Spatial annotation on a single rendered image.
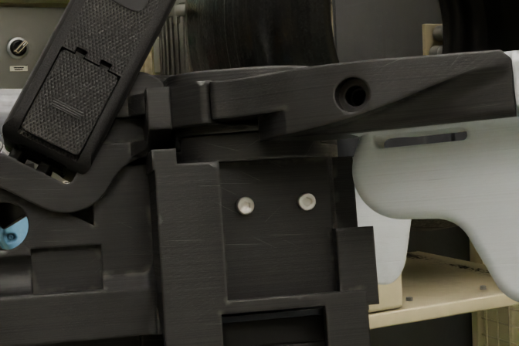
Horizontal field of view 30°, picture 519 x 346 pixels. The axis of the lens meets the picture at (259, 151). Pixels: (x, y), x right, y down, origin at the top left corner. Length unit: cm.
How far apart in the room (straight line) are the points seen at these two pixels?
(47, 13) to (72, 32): 146
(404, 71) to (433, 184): 3
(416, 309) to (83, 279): 100
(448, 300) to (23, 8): 87
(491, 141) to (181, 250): 8
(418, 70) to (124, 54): 8
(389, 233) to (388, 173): 11
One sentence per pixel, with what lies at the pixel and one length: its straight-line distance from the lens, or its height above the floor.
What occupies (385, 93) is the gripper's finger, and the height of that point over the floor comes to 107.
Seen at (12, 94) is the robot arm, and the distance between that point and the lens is 110.
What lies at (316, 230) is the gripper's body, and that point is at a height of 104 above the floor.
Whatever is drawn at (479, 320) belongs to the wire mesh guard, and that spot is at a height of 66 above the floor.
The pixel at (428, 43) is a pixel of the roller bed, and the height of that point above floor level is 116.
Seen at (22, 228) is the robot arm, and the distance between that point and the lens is 94.
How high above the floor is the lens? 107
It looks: 3 degrees down
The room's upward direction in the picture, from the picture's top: 2 degrees counter-clockwise
